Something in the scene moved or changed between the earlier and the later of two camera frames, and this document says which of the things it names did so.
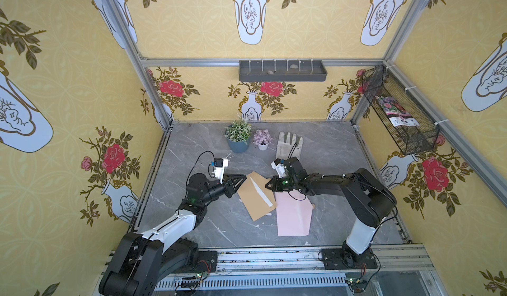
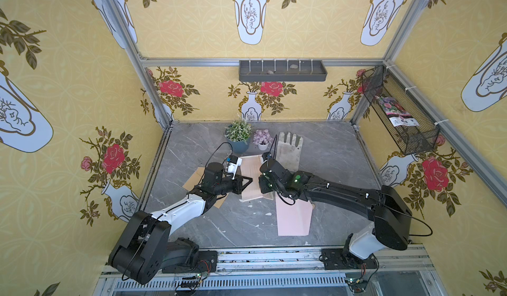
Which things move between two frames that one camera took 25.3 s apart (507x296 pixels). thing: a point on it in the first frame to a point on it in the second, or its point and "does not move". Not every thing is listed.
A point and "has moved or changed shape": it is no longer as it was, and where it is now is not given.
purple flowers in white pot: [262, 138] does not move
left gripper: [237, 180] does not move
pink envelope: [294, 213] does not move
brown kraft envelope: [254, 204] has moved or changed shape
